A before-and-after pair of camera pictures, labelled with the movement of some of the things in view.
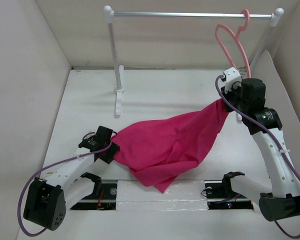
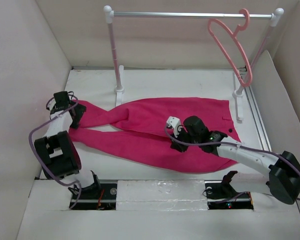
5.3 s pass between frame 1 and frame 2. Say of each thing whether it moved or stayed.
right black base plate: stayed
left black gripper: moved
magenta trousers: moved
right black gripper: moved
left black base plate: stayed
